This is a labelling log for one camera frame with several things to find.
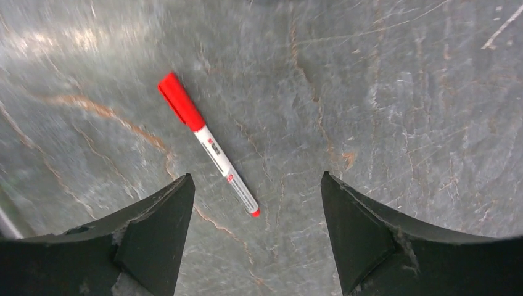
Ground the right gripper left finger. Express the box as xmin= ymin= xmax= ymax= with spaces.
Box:
xmin=1 ymin=174 xmax=195 ymax=295

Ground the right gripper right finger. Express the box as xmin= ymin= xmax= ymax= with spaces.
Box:
xmin=321 ymin=172 xmax=522 ymax=295

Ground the red whiteboard marker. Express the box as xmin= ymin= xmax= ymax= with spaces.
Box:
xmin=157 ymin=72 xmax=260 ymax=217

